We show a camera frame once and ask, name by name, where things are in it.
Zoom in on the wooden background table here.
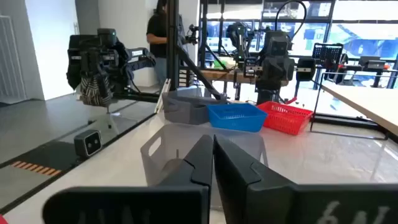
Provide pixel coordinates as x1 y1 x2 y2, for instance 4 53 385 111
198 68 259 85

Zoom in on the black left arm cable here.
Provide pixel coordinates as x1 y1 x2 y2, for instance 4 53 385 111
274 0 308 41

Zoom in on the white board strip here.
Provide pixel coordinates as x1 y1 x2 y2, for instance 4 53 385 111
154 77 172 114

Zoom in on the green object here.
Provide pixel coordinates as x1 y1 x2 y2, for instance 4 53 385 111
213 57 237 70

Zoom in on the blue perforated plastic basket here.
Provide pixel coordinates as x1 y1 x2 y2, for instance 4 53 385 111
206 102 268 133

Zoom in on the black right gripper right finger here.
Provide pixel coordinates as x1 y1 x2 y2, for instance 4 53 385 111
213 134 398 224

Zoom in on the gray desk device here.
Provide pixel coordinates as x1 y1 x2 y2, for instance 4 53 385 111
357 55 388 71

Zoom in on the translucent gray plastic basket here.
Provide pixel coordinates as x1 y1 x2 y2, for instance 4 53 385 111
161 88 228 126
139 123 270 187

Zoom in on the white glossy table sheet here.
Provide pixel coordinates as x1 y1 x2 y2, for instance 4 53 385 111
0 101 398 224

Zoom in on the white ribbed wall panel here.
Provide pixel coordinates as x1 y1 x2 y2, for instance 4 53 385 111
0 14 27 101

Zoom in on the black hazard-striped floor mat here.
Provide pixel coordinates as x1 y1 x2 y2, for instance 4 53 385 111
0 140 82 178

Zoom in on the person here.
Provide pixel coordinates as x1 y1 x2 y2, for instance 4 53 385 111
146 0 189 88

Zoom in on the wooden shelf with black legs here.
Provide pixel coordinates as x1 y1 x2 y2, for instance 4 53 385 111
310 72 398 141

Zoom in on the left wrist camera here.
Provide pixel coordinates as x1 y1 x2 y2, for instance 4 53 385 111
267 30 290 58

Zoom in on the gray table-level camera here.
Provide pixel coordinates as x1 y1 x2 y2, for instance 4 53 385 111
73 129 103 158

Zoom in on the black perforated panel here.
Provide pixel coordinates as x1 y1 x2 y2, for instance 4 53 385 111
312 42 345 65

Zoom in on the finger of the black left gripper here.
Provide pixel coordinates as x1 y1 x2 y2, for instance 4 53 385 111
279 58 295 90
263 58 280 90

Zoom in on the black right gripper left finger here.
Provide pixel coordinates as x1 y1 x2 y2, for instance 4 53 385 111
42 134 215 224

